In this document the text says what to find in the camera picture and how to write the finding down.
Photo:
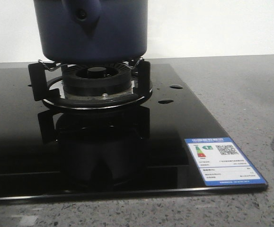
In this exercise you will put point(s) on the right black pot support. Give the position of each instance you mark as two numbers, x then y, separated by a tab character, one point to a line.
47	86

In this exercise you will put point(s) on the dark blue cooking pot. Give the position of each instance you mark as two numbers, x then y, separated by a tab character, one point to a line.
92	31

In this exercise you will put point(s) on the right black gas burner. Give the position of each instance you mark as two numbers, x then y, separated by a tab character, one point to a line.
94	80

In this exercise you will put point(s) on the blue energy label sticker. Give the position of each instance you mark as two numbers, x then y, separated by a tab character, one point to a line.
221	162

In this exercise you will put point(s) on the black glass gas stove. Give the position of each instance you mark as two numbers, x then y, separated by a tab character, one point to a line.
47	155

